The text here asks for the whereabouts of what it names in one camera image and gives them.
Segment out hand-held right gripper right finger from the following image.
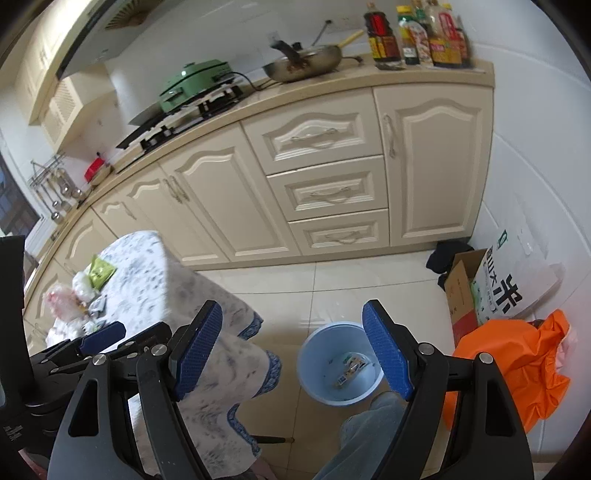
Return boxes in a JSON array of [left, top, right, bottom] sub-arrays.
[[361, 300, 536, 480]]

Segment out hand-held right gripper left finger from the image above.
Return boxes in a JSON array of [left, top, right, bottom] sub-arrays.
[[48, 300, 225, 480]]

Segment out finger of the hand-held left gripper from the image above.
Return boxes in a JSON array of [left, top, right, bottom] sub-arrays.
[[28, 322, 127, 378], [111, 322, 171, 359]]

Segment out clear red print plastic bag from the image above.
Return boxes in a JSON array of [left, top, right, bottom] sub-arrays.
[[43, 283, 84, 324]]

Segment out light blue waste bin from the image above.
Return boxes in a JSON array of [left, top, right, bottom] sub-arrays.
[[297, 322, 385, 407]]

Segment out small wrapper in bin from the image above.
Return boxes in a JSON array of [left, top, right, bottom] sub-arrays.
[[336, 353, 370, 388]]

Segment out round table, floral cloth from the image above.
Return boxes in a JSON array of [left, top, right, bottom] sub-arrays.
[[44, 230, 282, 480]]

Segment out green snack packet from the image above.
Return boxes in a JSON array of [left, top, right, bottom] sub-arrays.
[[88, 256, 116, 289]]

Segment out person's jeans leg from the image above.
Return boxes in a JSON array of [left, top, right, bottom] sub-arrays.
[[314, 392, 411, 480]]

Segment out brown cardboard box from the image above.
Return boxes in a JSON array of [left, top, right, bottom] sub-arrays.
[[443, 249, 488, 349]]

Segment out dark cloth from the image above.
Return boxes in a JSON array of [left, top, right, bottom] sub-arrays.
[[426, 241, 475, 291]]

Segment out cream cabinet drawer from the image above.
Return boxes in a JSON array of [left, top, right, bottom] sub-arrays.
[[242, 90, 385, 175], [288, 209, 391, 256], [267, 156, 389, 222]]

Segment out orange plastic bag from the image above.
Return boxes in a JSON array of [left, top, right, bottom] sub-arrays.
[[441, 309, 573, 432]]

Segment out white rice bag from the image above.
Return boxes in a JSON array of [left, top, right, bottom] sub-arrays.
[[471, 226, 566, 326]]

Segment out metal utensil rack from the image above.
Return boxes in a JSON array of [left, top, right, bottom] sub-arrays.
[[30, 156, 88, 222]]

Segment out dark framed window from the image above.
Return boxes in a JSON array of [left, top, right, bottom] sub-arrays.
[[0, 152, 40, 236]]

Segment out red box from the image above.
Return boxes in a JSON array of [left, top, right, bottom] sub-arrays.
[[84, 157, 114, 185]]

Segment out cream kitchen base cabinets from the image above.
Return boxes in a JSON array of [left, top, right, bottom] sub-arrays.
[[23, 85, 495, 352]]

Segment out black gas stove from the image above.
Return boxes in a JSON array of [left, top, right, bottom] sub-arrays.
[[115, 85, 245, 151]]

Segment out grey shallow plate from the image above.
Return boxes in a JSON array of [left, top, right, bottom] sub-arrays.
[[128, 104, 162, 126]]

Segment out green electric pot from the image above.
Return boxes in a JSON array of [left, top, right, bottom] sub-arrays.
[[159, 61, 236, 113]]

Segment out steel range hood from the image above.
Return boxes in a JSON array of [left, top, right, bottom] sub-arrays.
[[55, 0, 153, 79]]

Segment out steel frying pan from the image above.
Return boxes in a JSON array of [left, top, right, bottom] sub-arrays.
[[262, 30, 365, 84]]

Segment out yellow cap seasoning bottle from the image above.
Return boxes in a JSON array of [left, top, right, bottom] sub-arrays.
[[396, 6, 432, 65]]

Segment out black spatula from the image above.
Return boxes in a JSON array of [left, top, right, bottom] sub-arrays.
[[272, 41, 305, 70]]

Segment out dark soy sauce bottle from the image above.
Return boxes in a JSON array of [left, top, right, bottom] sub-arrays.
[[363, 2, 402, 63]]

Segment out red label sauce bottle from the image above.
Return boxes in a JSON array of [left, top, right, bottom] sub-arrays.
[[428, 4, 472, 69]]

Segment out cream upper wall cabinet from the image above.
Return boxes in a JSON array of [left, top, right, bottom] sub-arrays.
[[14, 0, 116, 153]]

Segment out black power cable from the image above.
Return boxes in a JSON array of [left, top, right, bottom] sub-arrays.
[[231, 71, 278, 93]]

